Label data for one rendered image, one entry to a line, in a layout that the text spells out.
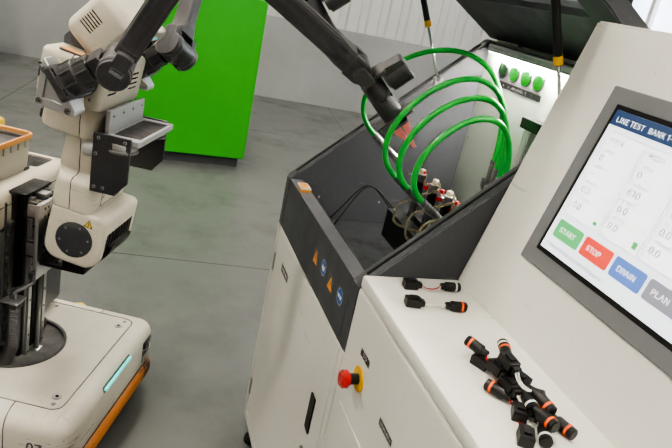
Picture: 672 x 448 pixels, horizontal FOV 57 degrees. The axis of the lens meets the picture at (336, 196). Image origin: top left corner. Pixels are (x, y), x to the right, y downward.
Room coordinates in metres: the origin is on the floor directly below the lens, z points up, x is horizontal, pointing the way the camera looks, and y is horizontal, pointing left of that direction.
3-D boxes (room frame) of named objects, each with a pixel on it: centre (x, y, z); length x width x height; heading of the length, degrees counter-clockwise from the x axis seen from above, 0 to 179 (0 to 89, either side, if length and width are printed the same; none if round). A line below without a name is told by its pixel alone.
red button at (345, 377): (1.05, -0.10, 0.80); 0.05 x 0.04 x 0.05; 20
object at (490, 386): (0.83, -0.33, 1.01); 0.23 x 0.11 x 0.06; 20
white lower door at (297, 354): (1.49, 0.03, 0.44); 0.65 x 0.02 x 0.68; 20
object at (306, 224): (1.49, 0.02, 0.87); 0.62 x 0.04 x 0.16; 20
